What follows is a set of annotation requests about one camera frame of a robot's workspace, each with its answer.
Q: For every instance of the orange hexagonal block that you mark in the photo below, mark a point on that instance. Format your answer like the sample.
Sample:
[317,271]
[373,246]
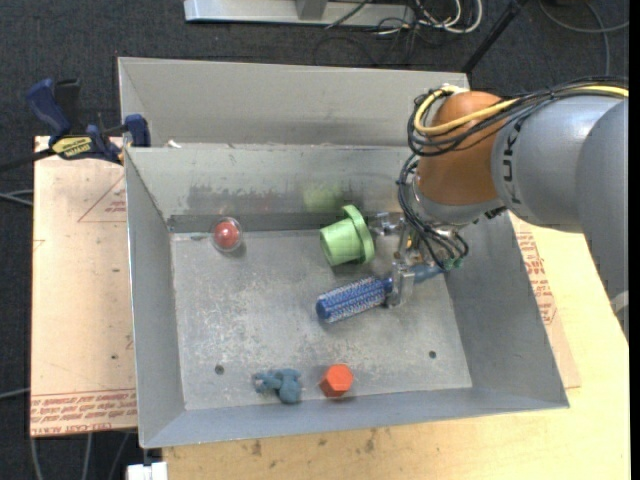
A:
[336,380]

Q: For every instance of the blue brush with white bristles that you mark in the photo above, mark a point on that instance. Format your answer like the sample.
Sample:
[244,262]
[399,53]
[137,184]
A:
[350,299]

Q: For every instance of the grey metal bin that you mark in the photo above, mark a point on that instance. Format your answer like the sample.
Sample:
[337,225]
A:
[260,308]

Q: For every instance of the red ball in clear dome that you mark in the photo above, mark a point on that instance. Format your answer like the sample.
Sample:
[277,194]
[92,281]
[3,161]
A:
[226,234]

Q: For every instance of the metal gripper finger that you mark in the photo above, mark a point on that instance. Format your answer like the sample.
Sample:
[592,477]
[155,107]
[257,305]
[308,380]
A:
[402,284]
[386,223]

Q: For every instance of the light green flanged cup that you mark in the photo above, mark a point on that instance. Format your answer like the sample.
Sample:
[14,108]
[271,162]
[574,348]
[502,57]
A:
[342,240]

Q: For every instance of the brown cardboard board red print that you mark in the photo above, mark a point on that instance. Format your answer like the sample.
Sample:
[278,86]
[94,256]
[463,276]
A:
[80,268]

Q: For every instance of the blue toy elephant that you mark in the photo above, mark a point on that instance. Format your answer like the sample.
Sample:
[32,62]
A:
[285,385]

